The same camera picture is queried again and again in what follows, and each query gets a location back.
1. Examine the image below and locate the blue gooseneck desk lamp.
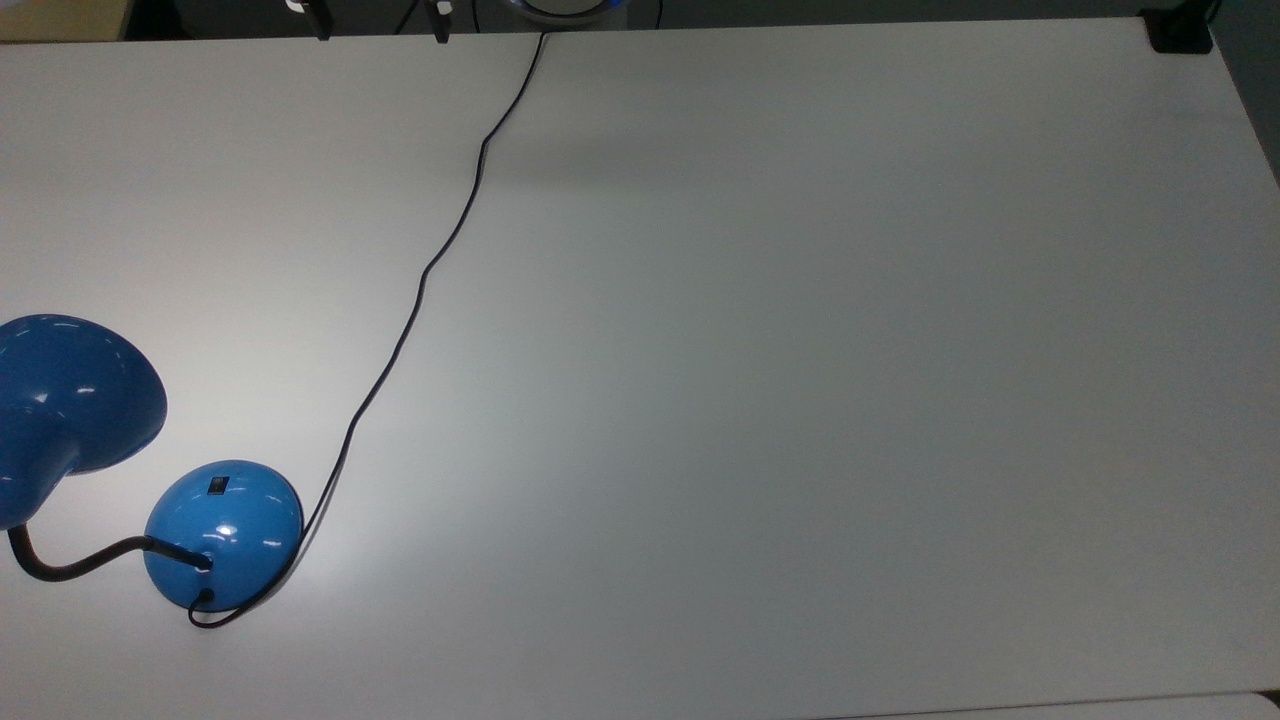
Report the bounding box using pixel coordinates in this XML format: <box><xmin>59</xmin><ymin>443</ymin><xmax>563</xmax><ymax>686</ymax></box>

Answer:
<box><xmin>0</xmin><ymin>314</ymin><xmax>304</xmax><ymax>613</ymax></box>

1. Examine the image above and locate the tan board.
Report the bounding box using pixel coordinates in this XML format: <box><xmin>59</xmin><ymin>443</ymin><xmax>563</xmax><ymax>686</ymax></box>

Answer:
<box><xmin>0</xmin><ymin>0</ymin><xmax>136</xmax><ymax>43</ymax></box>

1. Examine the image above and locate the black table clamp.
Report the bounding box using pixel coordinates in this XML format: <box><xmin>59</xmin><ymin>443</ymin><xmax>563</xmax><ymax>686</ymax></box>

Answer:
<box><xmin>1140</xmin><ymin>8</ymin><xmax>1215</xmax><ymax>55</ymax></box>

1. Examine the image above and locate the black lamp power cable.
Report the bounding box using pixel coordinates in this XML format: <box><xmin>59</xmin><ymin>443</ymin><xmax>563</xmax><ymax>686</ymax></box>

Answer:
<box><xmin>188</xmin><ymin>30</ymin><xmax>549</xmax><ymax>631</ymax></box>

